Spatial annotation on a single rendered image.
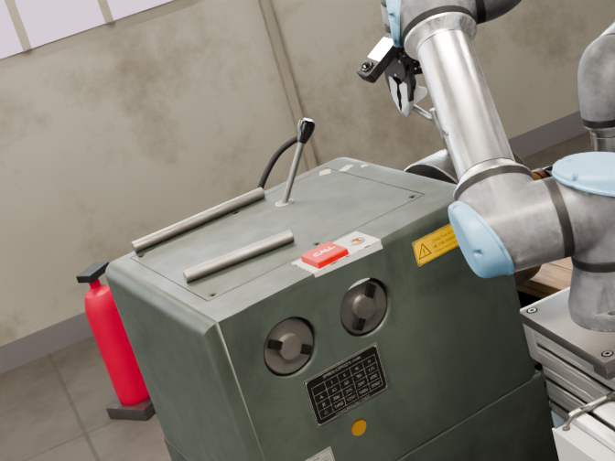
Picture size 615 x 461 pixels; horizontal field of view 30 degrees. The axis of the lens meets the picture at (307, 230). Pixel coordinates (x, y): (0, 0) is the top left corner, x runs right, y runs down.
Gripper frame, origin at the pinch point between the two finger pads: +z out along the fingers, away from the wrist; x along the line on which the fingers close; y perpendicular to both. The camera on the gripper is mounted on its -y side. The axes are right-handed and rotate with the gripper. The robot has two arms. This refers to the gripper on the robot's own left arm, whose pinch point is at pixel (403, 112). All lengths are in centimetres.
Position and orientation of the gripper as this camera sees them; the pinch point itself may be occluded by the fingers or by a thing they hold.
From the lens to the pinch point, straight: 245.4
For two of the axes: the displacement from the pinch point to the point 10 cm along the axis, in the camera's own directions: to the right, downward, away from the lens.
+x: -5.5, -3.9, 7.4
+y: 8.3, -4.0, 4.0
